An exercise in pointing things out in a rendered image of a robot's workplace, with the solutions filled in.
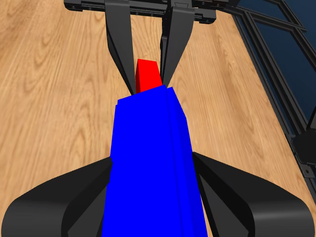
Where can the black table frame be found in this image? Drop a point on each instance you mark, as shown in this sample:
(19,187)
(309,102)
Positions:
(266,74)

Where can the blue hollow socket block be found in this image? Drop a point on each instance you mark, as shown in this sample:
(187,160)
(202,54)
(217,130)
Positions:
(148,160)

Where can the black mounting block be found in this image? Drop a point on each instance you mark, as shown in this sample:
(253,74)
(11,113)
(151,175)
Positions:
(306,148)

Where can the thin red peg bar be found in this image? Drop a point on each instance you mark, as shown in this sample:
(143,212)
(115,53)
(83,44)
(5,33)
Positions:
(148,74)

